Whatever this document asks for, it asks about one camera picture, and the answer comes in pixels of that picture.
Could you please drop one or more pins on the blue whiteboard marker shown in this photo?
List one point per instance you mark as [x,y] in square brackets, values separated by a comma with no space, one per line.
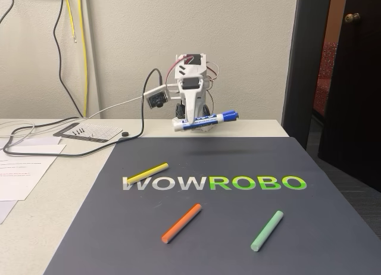
[205,120]

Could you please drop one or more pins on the dark grey door frame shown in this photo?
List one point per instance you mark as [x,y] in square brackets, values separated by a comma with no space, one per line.
[300,63]

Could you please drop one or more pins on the yellow chalk stick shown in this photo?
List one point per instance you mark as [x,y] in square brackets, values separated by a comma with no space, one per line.
[147,173]

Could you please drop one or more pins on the green chalk stick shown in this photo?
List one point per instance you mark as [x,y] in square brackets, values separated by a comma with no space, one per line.
[267,231]

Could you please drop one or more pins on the brass door knob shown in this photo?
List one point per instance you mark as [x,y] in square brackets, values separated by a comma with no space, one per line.
[352,17]

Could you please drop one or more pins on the blank white paper sheet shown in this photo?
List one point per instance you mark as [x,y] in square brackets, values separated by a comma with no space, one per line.
[6,211]
[44,149]
[35,140]

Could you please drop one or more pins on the orange chalk stick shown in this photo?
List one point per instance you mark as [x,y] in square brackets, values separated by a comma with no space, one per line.
[181,223]

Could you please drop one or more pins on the small black round cap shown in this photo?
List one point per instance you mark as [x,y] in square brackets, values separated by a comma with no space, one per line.
[125,134]

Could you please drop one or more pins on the grid printed sheet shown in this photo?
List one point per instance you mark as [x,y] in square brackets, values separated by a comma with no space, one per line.
[101,132]

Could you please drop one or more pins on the dark brown door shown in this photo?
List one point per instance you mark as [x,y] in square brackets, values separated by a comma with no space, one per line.
[357,93]

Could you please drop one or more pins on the white camera box black lens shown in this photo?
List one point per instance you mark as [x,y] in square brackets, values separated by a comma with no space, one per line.
[156,98]

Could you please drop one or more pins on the white paper with printed text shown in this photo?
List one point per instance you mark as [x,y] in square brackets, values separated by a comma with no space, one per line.
[23,179]

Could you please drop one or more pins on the dark grey WOWROBO mat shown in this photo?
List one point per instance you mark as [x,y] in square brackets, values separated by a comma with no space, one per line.
[208,257]

